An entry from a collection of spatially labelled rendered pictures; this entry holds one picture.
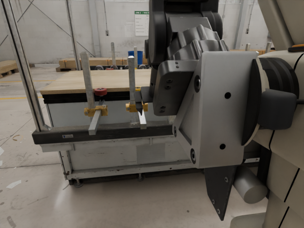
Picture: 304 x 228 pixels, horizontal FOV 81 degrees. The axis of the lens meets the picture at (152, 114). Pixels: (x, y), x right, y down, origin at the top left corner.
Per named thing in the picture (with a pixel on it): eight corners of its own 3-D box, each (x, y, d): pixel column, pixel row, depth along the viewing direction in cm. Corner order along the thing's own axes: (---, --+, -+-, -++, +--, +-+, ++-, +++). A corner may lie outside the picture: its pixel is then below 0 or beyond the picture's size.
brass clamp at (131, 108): (148, 111, 111) (148, 104, 109) (126, 113, 110) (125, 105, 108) (146, 108, 117) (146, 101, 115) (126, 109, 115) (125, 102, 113)
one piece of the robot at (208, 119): (243, 167, 18) (259, 50, 15) (196, 171, 18) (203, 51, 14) (203, 131, 28) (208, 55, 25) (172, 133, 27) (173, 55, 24)
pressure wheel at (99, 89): (95, 106, 120) (93, 90, 115) (97, 102, 127) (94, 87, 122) (107, 106, 121) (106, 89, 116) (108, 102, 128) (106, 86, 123)
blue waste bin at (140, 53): (144, 72, 635) (144, 51, 605) (128, 73, 628) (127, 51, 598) (143, 69, 688) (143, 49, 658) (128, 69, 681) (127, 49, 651)
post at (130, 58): (137, 131, 118) (134, 56, 98) (131, 132, 117) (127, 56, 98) (136, 129, 121) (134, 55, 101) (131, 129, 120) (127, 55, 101)
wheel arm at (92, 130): (96, 136, 87) (95, 128, 85) (88, 136, 86) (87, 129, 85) (105, 104, 126) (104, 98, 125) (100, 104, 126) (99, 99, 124)
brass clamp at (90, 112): (107, 116, 109) (106, 108, 107) (84, 117, 107) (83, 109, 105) (108, 112, 114) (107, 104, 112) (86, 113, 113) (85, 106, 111)
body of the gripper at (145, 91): (140, 90, 57) (140, 72, 51) (170, 89, 59) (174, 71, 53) (142, 106, 53) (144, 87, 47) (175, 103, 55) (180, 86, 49)
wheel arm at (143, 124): (146, 130, 89) (146, 122, 88) (140, 130, 89) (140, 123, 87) (140, 101, 129) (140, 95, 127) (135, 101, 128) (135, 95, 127)
